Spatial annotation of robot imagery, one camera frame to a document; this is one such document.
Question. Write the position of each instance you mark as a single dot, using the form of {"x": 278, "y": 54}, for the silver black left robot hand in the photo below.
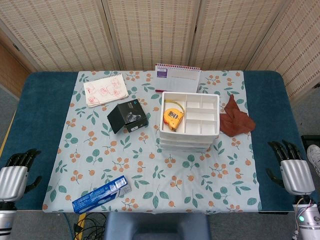
{"x": 13, "y": 182}

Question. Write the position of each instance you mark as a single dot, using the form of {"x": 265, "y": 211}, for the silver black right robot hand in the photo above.
{"x": 297, "y": 177}

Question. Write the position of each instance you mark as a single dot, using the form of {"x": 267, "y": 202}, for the clear plastic deep drawer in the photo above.
{"x": 185, "y": 150}

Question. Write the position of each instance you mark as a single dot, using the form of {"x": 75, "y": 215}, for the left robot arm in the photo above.
{"x": 6, "y": 217}

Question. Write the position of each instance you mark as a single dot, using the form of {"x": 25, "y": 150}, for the blue toothpaste box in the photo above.
{"x": 100, "y": 196}

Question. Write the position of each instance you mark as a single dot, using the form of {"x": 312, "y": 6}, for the white drawer organizer box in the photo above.
{"x": 201, "y": 132}

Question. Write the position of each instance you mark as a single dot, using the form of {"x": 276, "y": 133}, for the black product box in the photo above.
{"x": 131, "y": 112}

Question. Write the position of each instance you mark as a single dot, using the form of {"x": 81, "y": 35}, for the white sneaker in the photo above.
{"x": 314, "y": 157}

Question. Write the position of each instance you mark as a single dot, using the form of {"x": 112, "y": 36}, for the black floor equipment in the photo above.
{"x": 311, "y": 140}

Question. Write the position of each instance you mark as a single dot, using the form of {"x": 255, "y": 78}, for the brown cloth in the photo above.
{"x": 236, "y": 122}

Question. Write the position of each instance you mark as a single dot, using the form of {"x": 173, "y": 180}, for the floral print tablecloth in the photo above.
{"x": 140, "y": 175}

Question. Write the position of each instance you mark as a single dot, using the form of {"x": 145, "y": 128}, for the notepad with red drawings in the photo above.
{"x": 106, "y": 91}

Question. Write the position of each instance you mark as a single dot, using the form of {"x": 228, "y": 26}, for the yellow tape measure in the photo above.
{"x": 172, "y": 118}

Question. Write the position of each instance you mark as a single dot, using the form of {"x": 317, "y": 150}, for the blue padded seat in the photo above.
{"x": 157, "y": 227}

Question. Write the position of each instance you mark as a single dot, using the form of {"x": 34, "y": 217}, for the white desk calendar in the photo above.
{"x": 178, "y": 82}

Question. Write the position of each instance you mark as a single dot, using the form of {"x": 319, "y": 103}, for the woven bamboo folding screen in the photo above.
{"x": 155, "y": 32}

